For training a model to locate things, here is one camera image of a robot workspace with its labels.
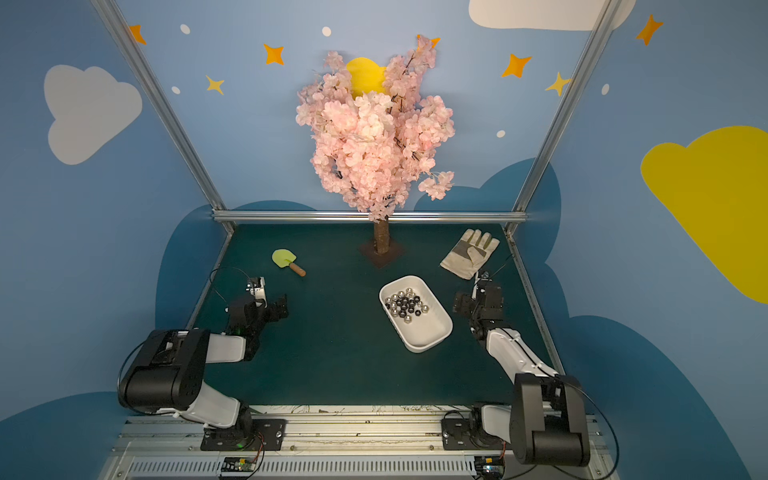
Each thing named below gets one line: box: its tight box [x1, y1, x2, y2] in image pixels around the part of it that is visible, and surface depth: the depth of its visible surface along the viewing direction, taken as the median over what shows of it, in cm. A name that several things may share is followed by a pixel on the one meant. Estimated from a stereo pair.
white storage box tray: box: [379, 275, 454, 353], surface depth 99 cm
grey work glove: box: [440, 228, 500, 280], surface depth 117 cm
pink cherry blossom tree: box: [296, 36, 456, 253], surface depth 72 cm
